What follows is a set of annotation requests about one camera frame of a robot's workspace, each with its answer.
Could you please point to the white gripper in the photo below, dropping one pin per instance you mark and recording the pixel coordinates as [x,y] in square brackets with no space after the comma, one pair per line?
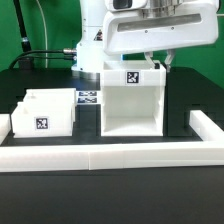
[135,26]

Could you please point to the white drawer cabinet frame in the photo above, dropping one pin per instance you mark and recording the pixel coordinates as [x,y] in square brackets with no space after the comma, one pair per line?
[132,98]

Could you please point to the white front drawer box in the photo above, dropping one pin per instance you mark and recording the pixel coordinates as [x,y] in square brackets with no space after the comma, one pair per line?
[33,120]

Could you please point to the white drawer box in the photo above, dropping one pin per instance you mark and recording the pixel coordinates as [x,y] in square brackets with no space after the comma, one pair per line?
[60,95]
[33,120]

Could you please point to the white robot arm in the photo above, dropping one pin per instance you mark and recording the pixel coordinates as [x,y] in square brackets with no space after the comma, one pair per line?
[90,55]

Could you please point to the white rear drawer box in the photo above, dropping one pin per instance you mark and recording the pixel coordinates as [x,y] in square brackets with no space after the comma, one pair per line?
[60,95]

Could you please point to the white fiducial marker sheet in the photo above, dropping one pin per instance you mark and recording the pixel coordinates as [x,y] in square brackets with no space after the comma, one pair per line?
[88,97]

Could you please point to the black pole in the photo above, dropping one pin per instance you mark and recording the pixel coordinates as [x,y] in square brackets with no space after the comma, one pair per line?
[24,38]

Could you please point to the white U-shaped border fence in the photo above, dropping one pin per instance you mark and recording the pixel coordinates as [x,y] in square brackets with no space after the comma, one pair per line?
[207,151]

